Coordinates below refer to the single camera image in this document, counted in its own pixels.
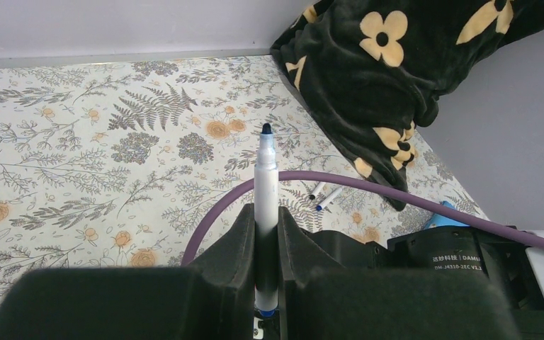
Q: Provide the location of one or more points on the white pen one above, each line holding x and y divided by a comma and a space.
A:
266, 219

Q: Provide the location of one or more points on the black floral blanket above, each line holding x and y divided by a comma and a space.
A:
371, 72

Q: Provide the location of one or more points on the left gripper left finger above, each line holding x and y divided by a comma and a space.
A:
211, 298

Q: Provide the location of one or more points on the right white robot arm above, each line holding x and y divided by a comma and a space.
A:
503, 262

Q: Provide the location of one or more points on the white pen four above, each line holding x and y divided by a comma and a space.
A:
324, 203

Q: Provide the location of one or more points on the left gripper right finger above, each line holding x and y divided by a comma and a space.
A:
321, 299

